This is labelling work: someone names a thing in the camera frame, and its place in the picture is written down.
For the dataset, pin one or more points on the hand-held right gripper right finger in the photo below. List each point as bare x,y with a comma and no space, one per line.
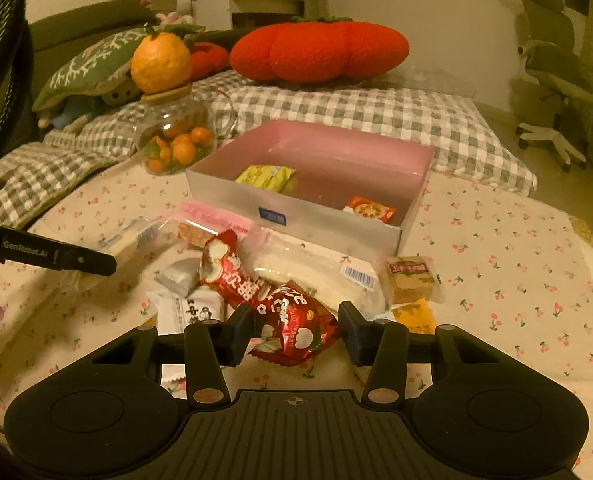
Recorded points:
352,332

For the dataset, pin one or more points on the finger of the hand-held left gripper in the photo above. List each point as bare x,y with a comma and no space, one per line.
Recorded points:
89,262

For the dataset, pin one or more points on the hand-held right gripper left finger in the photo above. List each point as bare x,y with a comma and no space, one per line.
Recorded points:
241,332

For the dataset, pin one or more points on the clear packet with white bar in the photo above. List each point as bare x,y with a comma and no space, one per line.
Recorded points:
136,242

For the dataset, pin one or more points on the red heart-print snack packet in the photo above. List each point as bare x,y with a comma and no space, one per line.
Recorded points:
299,330
229,272

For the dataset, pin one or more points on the white printed snack packet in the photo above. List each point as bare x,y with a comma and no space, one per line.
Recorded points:
186,312

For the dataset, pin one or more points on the clear bread packet with barcode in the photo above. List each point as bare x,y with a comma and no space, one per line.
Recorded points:
306,270

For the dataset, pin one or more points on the pink cardboard box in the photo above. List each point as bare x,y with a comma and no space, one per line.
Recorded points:
326,227

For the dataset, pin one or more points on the yellow snack packet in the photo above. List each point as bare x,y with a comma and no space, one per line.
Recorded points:
414,316

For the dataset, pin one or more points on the brown square cake packet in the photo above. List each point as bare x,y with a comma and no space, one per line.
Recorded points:
410,280

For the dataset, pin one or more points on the small grey snack packet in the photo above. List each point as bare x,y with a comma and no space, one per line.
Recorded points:
179,276

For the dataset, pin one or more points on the pink wafer packet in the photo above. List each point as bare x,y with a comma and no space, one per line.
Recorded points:
211,220

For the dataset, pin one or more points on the red-orange snack packet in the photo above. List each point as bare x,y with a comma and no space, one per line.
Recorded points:
371,210

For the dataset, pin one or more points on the yellow-green snack packet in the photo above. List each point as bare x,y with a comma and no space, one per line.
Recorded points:
266,178

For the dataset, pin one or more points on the cherry print bed sheet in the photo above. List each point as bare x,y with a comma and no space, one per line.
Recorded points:
501,260

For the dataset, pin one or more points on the green patterned pillow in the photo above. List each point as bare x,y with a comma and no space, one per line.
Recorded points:
89,67

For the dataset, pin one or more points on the green sofa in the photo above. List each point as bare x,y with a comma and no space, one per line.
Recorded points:
51,45

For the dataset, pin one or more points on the glass jar with tangerine lid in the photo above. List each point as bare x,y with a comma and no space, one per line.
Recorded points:
161,62

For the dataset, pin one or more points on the grey checked blanket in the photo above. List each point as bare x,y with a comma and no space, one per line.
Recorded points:
376,110

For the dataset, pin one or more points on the small red pumpkin cushion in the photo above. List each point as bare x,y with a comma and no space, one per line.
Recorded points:
209,60

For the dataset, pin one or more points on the yellow rug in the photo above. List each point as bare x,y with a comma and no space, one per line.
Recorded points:
582,230

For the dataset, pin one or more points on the pink plush toy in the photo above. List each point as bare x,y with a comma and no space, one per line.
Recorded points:
174,19

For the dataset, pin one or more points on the large red pumpkin cushion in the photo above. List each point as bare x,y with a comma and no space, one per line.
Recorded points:
316,50

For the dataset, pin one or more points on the office chair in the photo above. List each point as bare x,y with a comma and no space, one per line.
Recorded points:
556,70

